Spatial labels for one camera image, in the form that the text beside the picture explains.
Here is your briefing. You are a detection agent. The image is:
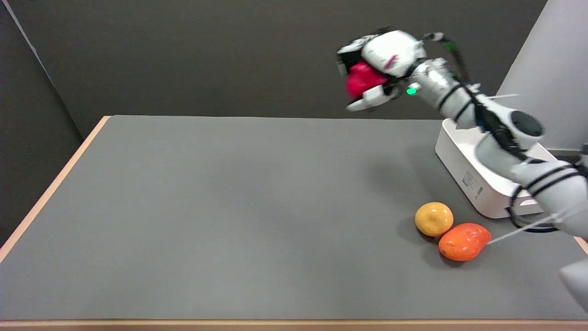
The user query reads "white cable tie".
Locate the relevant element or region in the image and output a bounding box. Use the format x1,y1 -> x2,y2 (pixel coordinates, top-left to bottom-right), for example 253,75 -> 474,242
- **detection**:
486,212 -> 570,245

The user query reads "red tomato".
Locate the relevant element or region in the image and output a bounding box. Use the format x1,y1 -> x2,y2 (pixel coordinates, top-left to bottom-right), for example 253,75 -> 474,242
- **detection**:
345,62 -> 389,100

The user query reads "white plastic box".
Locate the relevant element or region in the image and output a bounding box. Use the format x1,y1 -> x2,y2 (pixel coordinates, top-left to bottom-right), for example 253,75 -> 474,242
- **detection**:
435,118 -> 559,219

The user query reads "orange oval fruit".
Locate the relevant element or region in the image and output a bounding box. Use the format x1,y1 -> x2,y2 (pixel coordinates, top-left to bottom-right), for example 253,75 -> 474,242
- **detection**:
438,223 -> 492,262

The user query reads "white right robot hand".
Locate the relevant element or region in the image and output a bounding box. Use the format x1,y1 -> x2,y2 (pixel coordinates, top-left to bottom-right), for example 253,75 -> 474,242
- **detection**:
336,29 -> 428,113

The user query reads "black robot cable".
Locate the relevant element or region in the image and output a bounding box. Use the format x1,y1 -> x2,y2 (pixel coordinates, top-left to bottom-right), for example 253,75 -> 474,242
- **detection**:
423,32 -> 565,233

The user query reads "yellow round fruit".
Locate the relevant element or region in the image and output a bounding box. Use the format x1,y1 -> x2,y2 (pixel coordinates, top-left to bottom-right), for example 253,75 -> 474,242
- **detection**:
415,202 -> 454,238

